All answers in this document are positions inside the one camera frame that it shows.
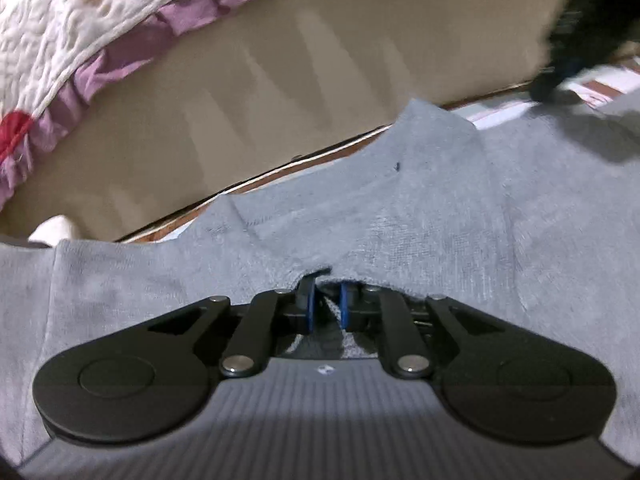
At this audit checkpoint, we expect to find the white rounded cloth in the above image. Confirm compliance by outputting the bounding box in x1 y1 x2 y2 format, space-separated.
27 215 83 248

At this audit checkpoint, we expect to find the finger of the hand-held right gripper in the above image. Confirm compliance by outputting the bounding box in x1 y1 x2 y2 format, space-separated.
529 56 587 104

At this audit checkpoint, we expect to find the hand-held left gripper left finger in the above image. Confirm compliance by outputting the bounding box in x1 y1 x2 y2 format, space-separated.
147 272 318 380

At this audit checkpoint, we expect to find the beige mattress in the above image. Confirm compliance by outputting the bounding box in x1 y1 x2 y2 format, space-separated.
0 0 581 241

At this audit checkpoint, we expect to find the grey knit sweater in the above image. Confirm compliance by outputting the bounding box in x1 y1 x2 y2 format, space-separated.
0 99 640 466

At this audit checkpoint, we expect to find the white quilt with red prints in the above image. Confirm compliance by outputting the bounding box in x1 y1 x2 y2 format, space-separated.
0 0 586 211

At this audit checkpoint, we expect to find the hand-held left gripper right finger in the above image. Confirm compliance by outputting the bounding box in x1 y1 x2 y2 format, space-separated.
339 281 502 381

